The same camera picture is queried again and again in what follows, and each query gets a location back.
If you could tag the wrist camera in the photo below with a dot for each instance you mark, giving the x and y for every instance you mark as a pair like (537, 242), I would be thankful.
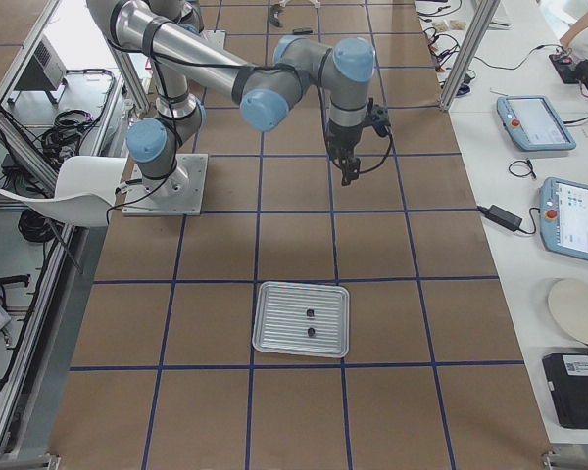
(378, 119)

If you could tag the black power adapter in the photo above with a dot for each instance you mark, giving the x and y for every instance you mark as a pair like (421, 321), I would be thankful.
(501, 217)

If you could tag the white plastic chair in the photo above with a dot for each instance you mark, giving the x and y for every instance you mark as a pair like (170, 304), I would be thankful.
(85, 190)

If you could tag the aluminium frame post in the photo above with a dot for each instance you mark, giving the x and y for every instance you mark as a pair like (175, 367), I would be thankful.
(473, 36)

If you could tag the olive brake shoe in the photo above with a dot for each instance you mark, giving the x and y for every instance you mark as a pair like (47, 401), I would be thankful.
(274, 15)

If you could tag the silver ribbed metal tray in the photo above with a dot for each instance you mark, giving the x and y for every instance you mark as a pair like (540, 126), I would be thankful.
(281, 322)

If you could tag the lower teach pendant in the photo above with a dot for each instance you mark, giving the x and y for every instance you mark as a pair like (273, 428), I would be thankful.
(563, 223)

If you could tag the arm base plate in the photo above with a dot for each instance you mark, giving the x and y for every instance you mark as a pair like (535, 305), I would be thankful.
(216, 38)
(182, 193)

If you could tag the beige round plate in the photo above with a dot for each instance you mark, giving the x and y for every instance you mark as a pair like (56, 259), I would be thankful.
(568, 304)

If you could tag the upper teach pendant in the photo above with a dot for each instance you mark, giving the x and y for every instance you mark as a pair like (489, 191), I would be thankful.
(533, 124)

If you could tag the black flat device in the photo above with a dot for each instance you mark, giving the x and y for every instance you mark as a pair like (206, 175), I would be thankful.
(567, 378)

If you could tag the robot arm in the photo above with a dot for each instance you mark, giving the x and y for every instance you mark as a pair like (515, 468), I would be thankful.
(169, 33)

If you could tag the teach pendant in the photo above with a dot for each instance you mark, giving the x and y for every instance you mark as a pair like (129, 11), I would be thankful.
(563, 223)
(533, 124)

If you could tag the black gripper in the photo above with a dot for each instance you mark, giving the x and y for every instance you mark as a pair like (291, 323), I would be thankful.
(341, 137)

